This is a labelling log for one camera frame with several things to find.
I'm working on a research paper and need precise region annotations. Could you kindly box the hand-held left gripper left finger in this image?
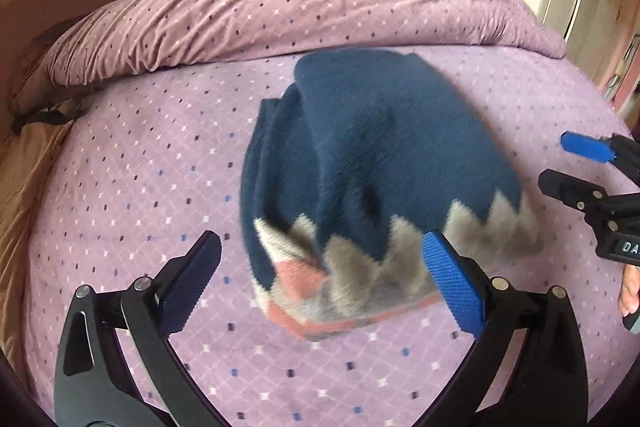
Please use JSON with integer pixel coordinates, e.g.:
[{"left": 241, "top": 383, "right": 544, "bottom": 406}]
[{"left": 52, "top": 230, "right": 223, "bottom": 427}]

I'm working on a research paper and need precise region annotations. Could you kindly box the person's right hand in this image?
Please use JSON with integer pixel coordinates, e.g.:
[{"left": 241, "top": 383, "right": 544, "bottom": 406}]
[{"left": 618, "top": 264, "right": 640, "bottom": 319}]

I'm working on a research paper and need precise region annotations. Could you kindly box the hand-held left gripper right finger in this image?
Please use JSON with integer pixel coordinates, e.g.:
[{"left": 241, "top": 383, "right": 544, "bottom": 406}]
[{"left": 422, "top": 229, "right": 589, "bottom": 427}]

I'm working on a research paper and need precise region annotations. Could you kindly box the purple dotted duvet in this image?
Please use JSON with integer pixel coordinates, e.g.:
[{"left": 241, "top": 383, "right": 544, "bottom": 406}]
[{"left": 30, "top": 0, "right": 568, "bottom": 88}]

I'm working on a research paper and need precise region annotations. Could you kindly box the tan pillow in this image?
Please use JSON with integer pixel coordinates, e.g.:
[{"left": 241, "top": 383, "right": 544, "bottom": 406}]
[{"left": 0, "top": 114, "right": 76, "bottom": 373}]

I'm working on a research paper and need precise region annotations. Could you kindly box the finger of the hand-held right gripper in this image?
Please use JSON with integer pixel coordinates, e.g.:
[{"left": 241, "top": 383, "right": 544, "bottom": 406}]
[
  {"left": 560, "top": 131, "right": 640, "bottom": 186},
  {"left": 539, "top": 169, "right": 640, "bottom": 228}
]

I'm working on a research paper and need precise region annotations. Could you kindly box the purple diamond-print bed sheet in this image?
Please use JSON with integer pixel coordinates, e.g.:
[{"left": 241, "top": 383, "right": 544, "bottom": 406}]
[{"left": 20, "top": 44, "right": 640, "bottom": 427}]

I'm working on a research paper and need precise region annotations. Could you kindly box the navy argyle knit sweater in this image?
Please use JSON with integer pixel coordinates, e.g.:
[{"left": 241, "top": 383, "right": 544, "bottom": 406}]
[{"left": 240, "top": 48, "right": 546, "bottom": 342}]

